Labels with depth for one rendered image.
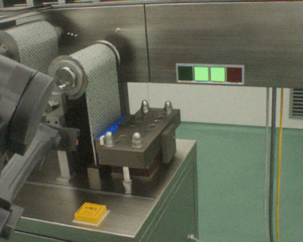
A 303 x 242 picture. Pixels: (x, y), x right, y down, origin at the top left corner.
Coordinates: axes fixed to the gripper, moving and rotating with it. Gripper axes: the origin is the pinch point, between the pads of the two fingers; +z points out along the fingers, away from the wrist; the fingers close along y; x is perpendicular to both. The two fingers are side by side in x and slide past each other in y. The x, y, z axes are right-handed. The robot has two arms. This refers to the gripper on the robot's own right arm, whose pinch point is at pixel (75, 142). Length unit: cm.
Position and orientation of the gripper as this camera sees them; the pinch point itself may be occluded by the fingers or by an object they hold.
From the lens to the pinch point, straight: 134.8
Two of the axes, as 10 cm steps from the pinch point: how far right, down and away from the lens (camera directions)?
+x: 1.0, -9.8, 1.4
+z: 3.2, 1.7, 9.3
